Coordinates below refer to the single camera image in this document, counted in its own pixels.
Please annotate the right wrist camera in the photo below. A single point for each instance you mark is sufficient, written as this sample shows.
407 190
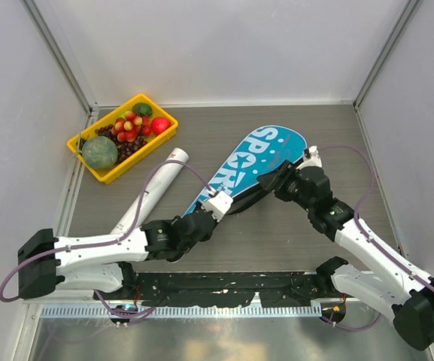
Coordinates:
310 158

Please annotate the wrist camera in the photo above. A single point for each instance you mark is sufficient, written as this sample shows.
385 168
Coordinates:
310 158
218 205

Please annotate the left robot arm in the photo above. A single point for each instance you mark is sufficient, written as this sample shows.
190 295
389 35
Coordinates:
47 261

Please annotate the green lime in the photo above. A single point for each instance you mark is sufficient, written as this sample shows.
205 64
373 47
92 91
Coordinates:
142 109

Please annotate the red cherry bunch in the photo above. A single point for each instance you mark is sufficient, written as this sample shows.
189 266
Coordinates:
130 126

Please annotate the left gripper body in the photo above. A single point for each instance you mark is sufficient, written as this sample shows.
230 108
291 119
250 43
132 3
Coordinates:
186 247

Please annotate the green melon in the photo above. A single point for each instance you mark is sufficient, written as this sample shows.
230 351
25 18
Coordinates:
99 152

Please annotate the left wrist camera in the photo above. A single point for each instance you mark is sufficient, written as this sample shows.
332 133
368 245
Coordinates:
218 205

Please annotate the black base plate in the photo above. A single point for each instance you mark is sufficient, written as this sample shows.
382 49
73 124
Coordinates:
225 290

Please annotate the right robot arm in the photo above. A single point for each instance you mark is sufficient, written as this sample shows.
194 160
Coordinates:
397 289

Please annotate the white cable duct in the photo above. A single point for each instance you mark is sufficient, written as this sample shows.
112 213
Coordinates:
93 311

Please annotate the dark purple grapes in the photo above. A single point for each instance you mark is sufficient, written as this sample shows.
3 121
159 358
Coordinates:
127 142

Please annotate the red apple in bin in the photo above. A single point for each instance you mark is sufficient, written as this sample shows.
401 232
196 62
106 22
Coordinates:
159 125

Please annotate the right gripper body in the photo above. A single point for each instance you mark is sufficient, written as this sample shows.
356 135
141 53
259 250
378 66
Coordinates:
290 189

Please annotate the blue racket bag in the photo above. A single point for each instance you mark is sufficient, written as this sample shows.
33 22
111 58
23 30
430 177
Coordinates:
260 152

